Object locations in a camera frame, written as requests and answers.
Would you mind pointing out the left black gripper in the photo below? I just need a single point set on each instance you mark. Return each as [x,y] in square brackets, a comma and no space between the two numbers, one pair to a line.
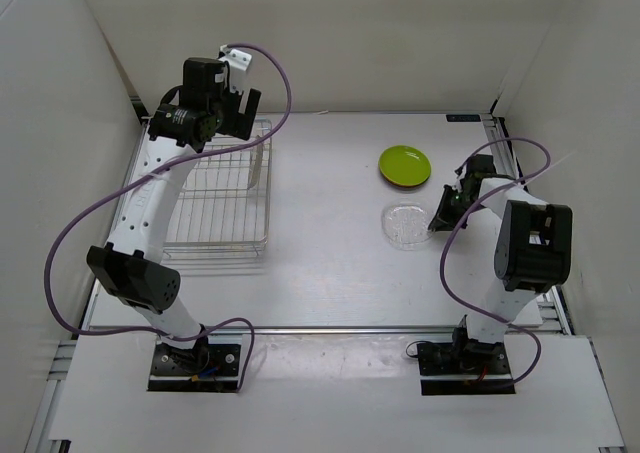
[239,124]

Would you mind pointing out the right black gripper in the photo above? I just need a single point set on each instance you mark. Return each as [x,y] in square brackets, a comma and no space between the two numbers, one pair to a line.
[444,219]

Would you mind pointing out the orange plate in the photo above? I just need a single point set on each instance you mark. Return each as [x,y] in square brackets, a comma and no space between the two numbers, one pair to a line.
[402,187]

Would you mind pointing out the clear glass plate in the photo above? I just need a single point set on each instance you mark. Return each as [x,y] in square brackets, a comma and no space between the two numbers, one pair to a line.
[256,162]
[405,225]

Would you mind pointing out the green plate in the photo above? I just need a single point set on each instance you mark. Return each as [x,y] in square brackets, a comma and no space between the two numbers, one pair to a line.
[404,164]

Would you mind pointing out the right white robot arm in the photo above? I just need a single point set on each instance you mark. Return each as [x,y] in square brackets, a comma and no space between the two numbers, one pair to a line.
[531,256]

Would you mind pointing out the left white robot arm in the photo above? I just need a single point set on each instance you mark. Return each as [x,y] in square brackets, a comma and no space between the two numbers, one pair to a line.
[129,265]

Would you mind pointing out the white zip tie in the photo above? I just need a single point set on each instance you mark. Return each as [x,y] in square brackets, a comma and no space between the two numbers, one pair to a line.
[550,167]

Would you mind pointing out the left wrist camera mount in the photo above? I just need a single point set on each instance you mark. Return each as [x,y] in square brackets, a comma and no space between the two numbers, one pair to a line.
[238,66]

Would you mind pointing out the wire dish rack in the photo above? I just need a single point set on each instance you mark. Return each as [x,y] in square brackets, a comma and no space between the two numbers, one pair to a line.
[217,216]

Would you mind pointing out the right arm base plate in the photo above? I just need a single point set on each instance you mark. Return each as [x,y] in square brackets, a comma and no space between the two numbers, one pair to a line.
[442,373]

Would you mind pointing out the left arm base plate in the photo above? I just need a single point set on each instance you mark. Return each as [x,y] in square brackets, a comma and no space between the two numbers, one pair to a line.
[212,367]

